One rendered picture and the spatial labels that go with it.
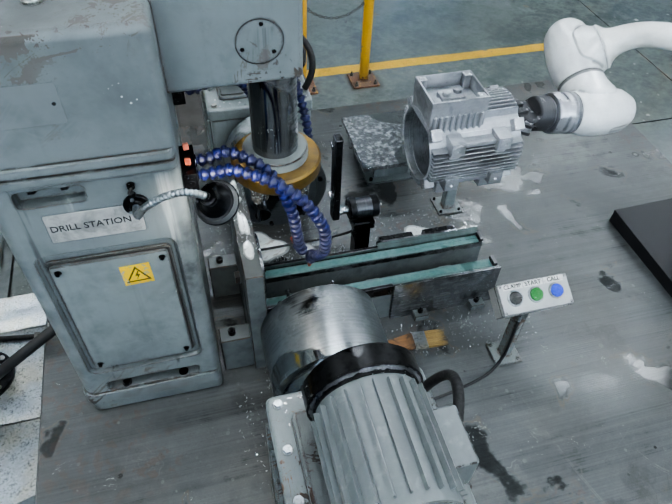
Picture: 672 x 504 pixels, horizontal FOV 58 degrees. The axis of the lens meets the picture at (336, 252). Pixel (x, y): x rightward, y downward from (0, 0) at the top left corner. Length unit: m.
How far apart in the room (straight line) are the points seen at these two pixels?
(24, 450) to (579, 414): 1.50
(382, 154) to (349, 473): 1.25
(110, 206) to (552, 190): 1.47
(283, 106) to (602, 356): 1.05
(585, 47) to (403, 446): 1.01
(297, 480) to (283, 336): 0.29
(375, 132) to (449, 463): 1.33
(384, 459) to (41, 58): 0.67
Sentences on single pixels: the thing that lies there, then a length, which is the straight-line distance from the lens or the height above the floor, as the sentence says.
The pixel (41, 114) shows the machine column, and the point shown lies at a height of 1.60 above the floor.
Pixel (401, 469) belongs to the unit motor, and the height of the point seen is 1.35.
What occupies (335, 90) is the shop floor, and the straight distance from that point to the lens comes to 3.90.
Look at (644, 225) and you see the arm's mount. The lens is 2.03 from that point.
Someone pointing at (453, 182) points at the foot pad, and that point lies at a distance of 1.28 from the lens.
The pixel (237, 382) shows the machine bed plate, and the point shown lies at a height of 0.80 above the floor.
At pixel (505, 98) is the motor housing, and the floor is 1.41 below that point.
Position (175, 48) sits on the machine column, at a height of 1.63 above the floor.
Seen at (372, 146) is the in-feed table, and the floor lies 0.92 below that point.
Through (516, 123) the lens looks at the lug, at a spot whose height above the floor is 1.39.
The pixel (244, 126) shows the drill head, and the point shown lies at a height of 1.15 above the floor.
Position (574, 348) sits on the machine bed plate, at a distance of 1.69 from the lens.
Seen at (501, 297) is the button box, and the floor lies 1.07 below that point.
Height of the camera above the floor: 2.09
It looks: 47 degrees down
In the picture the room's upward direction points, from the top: 3 degrees clockwise
